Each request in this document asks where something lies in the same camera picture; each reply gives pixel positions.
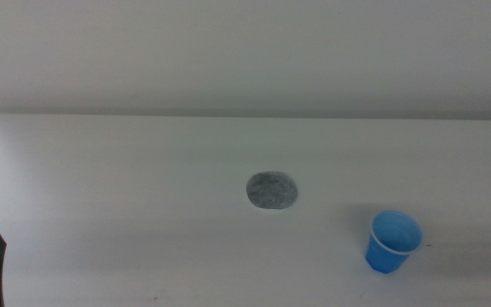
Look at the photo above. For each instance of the blue plastic cup white rim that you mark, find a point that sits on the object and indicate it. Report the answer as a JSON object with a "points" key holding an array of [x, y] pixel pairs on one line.
{"points": [[381, 256]]}

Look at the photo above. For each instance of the round grey felt cup mat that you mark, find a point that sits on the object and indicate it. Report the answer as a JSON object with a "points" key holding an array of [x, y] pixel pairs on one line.
{"points": [[272, 190]]}

